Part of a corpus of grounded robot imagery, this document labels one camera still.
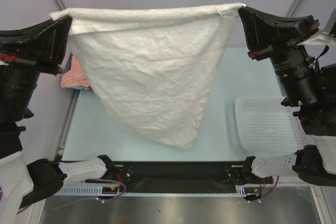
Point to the aluminium frame rail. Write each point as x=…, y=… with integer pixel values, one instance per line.
x=67, y=124

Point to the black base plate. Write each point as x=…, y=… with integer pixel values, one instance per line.
x=212, y=173

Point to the white perforated plastic basket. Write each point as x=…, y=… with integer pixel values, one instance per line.
x=263, y=124

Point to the pink towel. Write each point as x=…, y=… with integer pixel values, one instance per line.
x=75, y=77

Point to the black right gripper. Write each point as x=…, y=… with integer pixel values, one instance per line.
x=284, y=43

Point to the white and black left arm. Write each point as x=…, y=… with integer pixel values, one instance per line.
x=24, y=184

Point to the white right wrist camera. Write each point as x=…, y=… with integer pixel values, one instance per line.
x=324, y=37

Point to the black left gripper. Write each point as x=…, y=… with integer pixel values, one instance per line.
x=49, y=39

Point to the white towel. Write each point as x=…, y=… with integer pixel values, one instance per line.
x=152, y=69

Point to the white slotted cable duct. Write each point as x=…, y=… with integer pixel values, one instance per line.
x=156, y=190

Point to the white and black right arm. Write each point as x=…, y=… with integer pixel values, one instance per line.
x=313, y=164

